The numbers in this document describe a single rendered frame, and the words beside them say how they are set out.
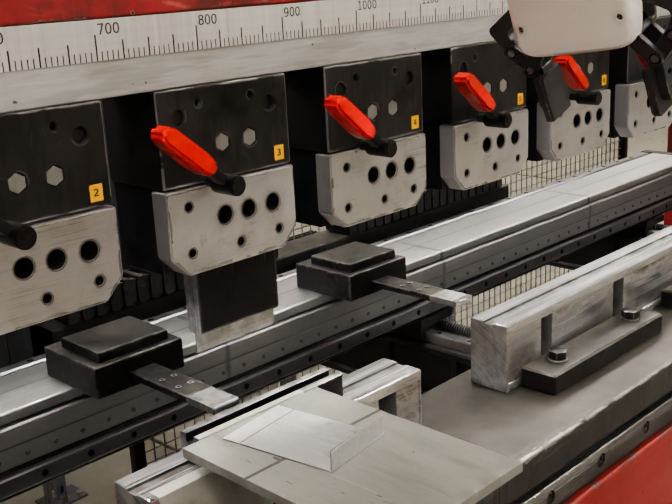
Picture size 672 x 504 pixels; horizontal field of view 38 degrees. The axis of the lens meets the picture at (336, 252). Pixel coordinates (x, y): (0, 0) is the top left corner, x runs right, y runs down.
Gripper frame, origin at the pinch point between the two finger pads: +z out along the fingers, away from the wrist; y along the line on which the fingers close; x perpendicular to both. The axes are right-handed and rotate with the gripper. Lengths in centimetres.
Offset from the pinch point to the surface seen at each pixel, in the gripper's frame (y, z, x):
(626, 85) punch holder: -29, 22, 54
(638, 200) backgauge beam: -57, 67, 98
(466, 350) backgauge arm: -52, 54, 30
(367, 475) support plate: -18.4, 24.0, -22.8
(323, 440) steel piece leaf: -25.7, 23.7, -20.4
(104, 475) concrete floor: -212, 125, 31
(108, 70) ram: -29.2, -15.5, -21.9
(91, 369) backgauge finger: -55, 17, -24
